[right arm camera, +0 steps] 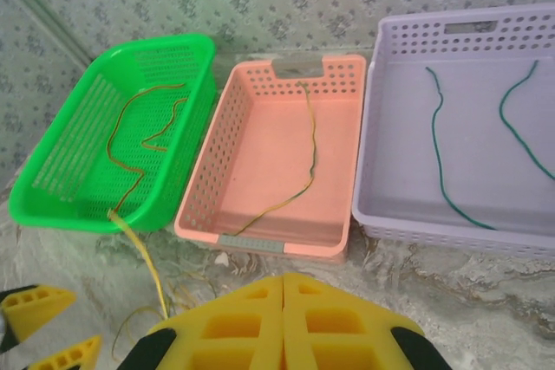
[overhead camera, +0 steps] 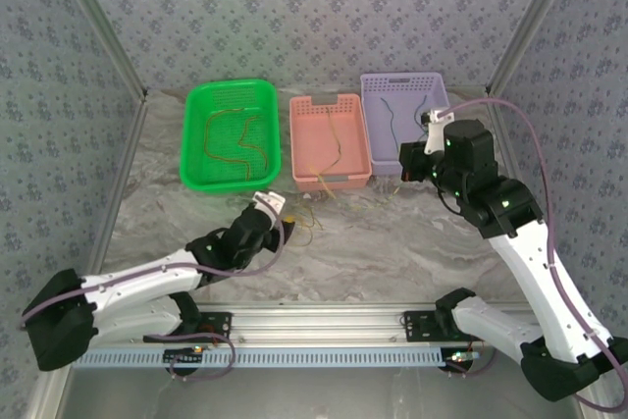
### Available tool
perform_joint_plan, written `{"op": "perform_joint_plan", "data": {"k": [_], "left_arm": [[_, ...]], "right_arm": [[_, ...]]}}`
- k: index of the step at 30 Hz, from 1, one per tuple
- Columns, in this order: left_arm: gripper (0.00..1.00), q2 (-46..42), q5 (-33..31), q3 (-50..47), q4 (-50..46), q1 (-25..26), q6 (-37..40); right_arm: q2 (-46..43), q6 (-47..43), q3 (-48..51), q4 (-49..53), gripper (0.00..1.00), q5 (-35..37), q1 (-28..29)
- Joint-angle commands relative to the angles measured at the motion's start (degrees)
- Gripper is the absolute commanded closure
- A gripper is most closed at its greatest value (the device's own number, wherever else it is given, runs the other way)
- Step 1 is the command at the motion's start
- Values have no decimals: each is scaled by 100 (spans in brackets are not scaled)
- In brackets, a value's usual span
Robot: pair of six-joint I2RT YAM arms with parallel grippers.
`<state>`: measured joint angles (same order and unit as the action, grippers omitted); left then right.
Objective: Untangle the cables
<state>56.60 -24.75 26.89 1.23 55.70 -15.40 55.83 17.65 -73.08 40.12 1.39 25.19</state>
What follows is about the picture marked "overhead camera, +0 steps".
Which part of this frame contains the grey metal panel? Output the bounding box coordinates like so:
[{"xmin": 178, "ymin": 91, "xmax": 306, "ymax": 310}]
[{"xmin": 28, "ymin": 343, "xmax": 607, "ymax": 419}]

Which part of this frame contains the small controller board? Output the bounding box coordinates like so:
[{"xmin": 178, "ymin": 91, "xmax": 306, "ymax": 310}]
[
  {"xmin": 444, "ymin": 348, "xmax": 481, "ymax": 372},
  {"xmin": 164, "ymin": 347, "xmax": 205, "ymax": 366}
]

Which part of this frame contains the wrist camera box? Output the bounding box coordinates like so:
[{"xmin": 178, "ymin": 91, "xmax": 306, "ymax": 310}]
[
  {"xmin": 251, "ymin": 190, "xmax": 288, "ymax": 220},
  {"xmin": 420, "ymin": 108, "xmax": 451, "ymax": 154}
]

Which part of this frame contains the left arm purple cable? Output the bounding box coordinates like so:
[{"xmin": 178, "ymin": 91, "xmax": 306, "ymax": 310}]
[{"xmin": 19, "ymin": 212, "xmax": 237, "ymax": 384}]

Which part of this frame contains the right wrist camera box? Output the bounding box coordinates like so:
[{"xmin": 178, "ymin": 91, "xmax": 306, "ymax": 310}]
[{"xmin": 420, "ymin": 108, "xmax": 451, "ymax": 154}]

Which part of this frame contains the yellow-green thin cable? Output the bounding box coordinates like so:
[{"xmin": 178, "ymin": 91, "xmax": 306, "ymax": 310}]
[{"xmin": 317, "ymin": 107, "xmax": 343, "ymax": 179}]

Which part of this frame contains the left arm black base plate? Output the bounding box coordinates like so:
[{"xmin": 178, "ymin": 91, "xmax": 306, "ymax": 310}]
[{"xmin": 142, "ymin": 311, "xmax": 233, "ymax": 343}]

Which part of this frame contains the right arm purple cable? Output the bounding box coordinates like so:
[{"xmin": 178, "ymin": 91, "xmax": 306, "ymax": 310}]
[{"xmin": 439, "ymin": 98, "xmax": 628, "ymax": 413}]

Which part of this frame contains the pink plastic basket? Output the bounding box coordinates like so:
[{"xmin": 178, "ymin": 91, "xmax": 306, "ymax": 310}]
[{"xmin": 288, "ymin": 93, "xmax": 373, "ymax": 192}]

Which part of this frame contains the aluminium frame post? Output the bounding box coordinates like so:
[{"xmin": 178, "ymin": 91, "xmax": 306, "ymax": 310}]
[
  {"xmin": 50, "ymin": 0, "xmax": 150, "ymax": 102},
  {"xmin": 484, "ymin": 0, "xmax": 589, "ymax": 102}
]

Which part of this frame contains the green plastic basket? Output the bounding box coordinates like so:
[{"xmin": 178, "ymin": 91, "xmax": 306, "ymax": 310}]
[{"xmin": 179, "ymin": 78, "xmax": 283, "ymax": 195}]

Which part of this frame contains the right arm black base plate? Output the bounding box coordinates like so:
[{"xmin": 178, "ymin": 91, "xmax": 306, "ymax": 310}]
[{"xmin": 402, "ymin": 309, "xmax": 462, "ymax": 343}]

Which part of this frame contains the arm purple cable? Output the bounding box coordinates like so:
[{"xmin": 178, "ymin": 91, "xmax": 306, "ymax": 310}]
[
  {"xmin": 19, "ymin": 212, "xmax": 237, "ymax": 384},
  {"xmin": 439, "ymin": 98, "xmax": 628, "ymax": 413}
]

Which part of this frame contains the aluminium side rail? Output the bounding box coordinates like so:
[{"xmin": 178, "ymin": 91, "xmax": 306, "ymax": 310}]
[
  {"xmin": 485, "ymin": 94, "xmax": 561, "ymax": 307},
  {"xmin": 78, "ymin": 94, "xmax": 150, "ymax": 292}
]

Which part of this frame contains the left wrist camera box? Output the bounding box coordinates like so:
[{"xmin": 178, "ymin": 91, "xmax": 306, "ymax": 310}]
[{"xmin": 251, "ymin": 190, "xmax": 288, "ymax": 220}]

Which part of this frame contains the light blue slotted cable duct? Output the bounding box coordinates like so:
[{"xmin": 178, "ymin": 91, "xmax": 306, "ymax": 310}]
[{"xmin": 78, "ymin": 345, "xmax": 443, "ymax": 370}]

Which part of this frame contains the red thin cable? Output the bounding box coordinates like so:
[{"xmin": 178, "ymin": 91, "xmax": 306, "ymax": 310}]
[
  {"xmin": 202, "ymin": 106, "xmax": 251, "ymax": 183},
  {"xmin": 237, "ymin": 114, "xmax": 270, "ymax": 175}
]

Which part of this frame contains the aluminium mounting rail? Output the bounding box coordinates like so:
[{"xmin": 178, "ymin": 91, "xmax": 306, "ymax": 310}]
[{"xmin": 95, "ymin": 301, "xmax": 541, "ymax": 345}]

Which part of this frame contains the purple plastic basket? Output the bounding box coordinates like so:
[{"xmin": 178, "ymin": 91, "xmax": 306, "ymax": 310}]
[{"xmin": 359, "ymin": 72, "xmax": 451, "ymax": 178}]

